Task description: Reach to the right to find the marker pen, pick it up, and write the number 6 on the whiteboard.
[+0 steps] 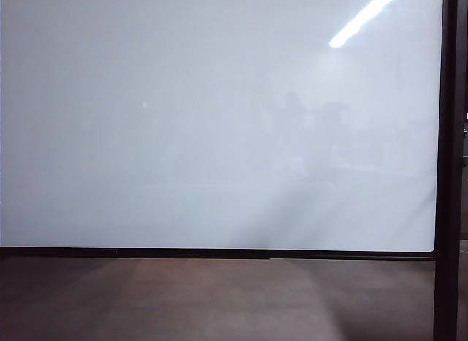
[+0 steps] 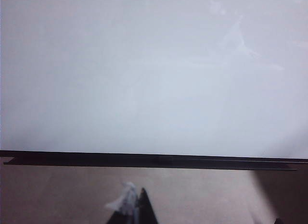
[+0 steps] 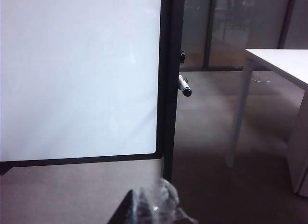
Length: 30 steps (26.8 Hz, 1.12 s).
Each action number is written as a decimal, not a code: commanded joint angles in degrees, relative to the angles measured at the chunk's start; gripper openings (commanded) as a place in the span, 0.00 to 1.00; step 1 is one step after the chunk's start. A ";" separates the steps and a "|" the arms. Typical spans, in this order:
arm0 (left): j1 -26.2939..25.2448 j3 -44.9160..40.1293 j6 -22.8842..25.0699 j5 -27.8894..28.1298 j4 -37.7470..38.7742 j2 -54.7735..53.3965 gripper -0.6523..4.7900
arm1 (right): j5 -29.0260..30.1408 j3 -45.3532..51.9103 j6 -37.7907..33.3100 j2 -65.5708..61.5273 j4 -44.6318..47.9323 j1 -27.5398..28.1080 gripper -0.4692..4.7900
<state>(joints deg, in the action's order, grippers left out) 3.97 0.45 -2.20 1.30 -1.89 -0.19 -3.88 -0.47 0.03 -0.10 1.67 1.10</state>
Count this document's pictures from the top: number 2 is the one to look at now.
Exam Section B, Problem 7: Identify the white whiteboard with black frame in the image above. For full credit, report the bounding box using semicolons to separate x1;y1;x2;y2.
0;0;308;171

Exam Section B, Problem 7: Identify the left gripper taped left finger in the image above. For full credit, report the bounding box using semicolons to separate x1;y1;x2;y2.
105;181;159;224

